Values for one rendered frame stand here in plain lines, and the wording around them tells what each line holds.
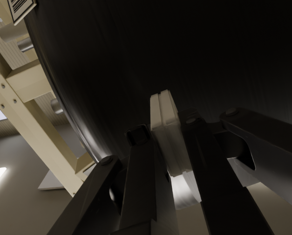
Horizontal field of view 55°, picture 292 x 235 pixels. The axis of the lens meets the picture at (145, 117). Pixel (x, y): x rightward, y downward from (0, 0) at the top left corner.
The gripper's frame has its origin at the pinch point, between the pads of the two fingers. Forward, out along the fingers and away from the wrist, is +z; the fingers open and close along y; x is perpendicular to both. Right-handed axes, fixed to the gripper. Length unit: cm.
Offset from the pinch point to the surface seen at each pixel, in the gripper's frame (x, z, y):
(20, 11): 12.5, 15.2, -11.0
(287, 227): -210, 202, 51
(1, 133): -88, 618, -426
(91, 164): -34, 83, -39
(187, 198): -17.6, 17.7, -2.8
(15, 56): 49, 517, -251
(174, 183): -12.6, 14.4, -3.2
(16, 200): -164, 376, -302
